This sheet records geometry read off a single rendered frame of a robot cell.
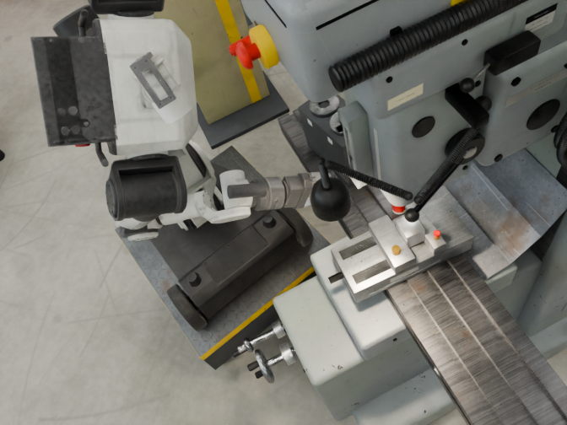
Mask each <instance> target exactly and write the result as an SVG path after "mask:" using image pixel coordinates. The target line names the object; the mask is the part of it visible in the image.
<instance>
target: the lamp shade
mask: <svg viewBox="0 0 567 425"><path fill-rule="evenodd" d="M329 179H330V182H331V187H329V188H327V189H326V188H324V187H323V184H322V181H321V179H319V180H318V181H317V182H316V183H315V184H314V185H313V187H312V190H311V194H310V204H311V206H312V209H313V212H314V214H315V215H316V216H317V217H318V218H319V219H321V220H323V221H327V222H334V221H338V220H340V219H342V218H344V217H345V216H346V215H347V214H348V212H349V211H350V208H351V198H350V193H349V190H348V188H347V186H346V185H344V183H342V181H340V179H338V178H336V177H333V176H329Z"/></svg>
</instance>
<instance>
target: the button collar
mask: <svg viewBox="0 0 567 425"><path fill-rule="evenodd" d="M249 36H250V39H251V43H252V44H253V43H256V45H257V47H258V49H259V51H260V53H261V57H260V58H259V60H260V62H261V64H262V65H263V66H264V67H265V68H266V69H269V68H271V67H274V66H276V65H278V63H279V58H278V53H277V50H276V47H275V45H274V43H273V40H272V38H271V36H270V34H269V33H268V31H267V29H266V28H265V27H264V25H261V24H259V25H257V26H255V27H253V28H251V29H250V31H249Z"/></svg>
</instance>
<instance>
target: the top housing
mask: <svg viewBox="0 0 567 425"><path fill-rule="evenodd" d="M463 1H464V0H241V3H242V6H243V9H244V11H245V12H246V15H247V16H248V18H249V19H250V20H251V22H252V23H253V24H254V25H255V23H254V21H256V23H257V24H261V25H264V27H265V28H266V29H267V31H268V33H269V34H270V36H271V38H272V40H273V43H274V45H275V47H276V50H277V53H278V58H279V61H280V62H281V63H282V64H283V66H284V67H285V69H286V70H287V72H288V73H289V75H290V76H291V78H292V79H293V80H294V81H295V82H296V84H297V85H298V87H299V88H300V90H301V91H302V93H303V94H304V95H305V97H306V98H307V99H309V100H310V101H313V102H322V101H325V100H328V99H330V98H331V97H333V96H335V95H337V94H340V93H341V92H338V91H337V90H336V89H335V88H334V86H333V84H332V81H331V79H330V77H329V73H328V69H329V67H330V66H334V64H335V63H336V64H338V63H339V62H342V61H343V59H344V60H347V58H348V57H351V56H352V55H354V56H355V54H356V53H360V52H361V51H364V50H365V49H369V47H370V46H373V45H377V43H378V42H380V43H381V42H382V41H383V40H386V38H390V30H391V29H393V28H395V27H397V26H400V27H401V28H402V31H404V30H406V29H407V28H411V27H412V26H413V25H416V24H419V23H420V22H421V21H425V20H426V19H428V18H429V17H433V16H434V15H436V14H438V13H441V12H442V11H445V10H446V9H448V8H450V7H453V6H454V5H456V4H458V3H461V2H463Z"/></svg>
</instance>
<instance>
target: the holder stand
mask: <svg viewBox="0 0 567 425"><path fill-rule="evenodd" d="M344 106H346V105H345V100H344V99H343V98H342V97H340V96H339V95H338V94H337V95H335V96H333V97H331V98H330V99H328V100H325V101H322V102H313V101H310V100H307V101H306V102H305V103H304V104H303V105H301V106H299V107H298V109H299V113H300V119H301V121H302V125H303V128H304V132H305V137H306V141H307V144H308V146H309V147H310V148H311V149H312V150H313V151H314V152H315V153H316V154H317V155H319V156H320V157H323V158H324V159H325V160H328V159H329V160H331V161H333V162H335V163H338V164H340V165H343V166H346V167H349V163H348V154H347V149H346V144H345V139H344V134H343V132H340V133H337V132H336V129H335V127H336V126H338V125H341V124H342V122H341V121H340V120H339V115H338V109H340V108H343V107H344ZM336 172H337V171H336ZM337 173H338V172H337ZM338 174H339V175H340V176H341V177H342V178H343V179H344V180H345V181H346V182H347V183H348V184H350V183H352V182H353V181H352V180H351V179H350V177H348V176H346V175H343V174H340V173H338Z"/></svg>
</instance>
